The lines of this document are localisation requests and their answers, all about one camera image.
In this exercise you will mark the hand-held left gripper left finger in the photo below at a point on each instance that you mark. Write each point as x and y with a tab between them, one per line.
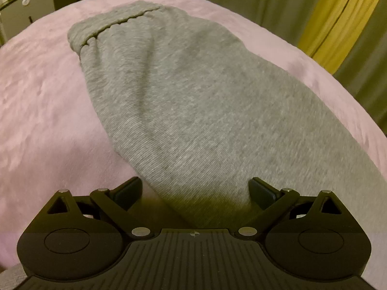
128	191

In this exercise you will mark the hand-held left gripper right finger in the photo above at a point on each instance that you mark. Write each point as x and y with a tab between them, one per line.
261	191

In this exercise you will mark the grey pants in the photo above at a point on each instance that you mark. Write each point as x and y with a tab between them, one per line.
181	96

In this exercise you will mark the pink plush blanket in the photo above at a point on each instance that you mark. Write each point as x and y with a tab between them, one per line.
39	111

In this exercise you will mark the yellow curtain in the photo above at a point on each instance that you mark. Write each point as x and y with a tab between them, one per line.
338	21

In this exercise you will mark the grey cabinet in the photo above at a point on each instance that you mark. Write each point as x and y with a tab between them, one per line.
21	15

